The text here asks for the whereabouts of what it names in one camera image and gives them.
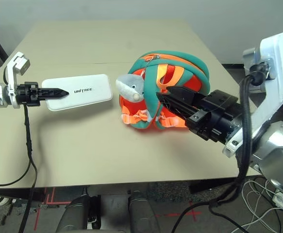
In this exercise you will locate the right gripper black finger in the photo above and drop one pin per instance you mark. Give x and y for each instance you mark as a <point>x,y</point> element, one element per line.
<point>187,97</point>
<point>175,106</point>

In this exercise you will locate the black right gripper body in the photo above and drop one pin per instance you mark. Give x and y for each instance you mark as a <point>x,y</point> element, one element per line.
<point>216,116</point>

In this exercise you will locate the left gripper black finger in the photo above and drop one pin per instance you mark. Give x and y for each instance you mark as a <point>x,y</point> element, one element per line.
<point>54,93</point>

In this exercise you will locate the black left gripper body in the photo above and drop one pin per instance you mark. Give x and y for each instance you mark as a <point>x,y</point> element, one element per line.
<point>27,94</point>

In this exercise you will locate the teal and orange backpack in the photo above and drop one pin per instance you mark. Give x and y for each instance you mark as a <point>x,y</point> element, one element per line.
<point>194,68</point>

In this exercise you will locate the white Unitree pencil case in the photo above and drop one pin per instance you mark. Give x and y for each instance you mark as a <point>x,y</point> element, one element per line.
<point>88,89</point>

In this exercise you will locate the dark grey right robot leg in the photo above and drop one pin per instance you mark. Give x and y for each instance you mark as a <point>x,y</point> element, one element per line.
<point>144,213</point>

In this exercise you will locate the dark grey robot leg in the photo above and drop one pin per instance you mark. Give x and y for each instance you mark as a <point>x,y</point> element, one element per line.
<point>144,213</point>
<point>78,216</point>

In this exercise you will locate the dark grey left robot leg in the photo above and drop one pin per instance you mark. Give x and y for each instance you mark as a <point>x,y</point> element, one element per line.
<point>78,216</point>

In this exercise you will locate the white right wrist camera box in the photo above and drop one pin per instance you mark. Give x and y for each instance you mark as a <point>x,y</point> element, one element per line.
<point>277,72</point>

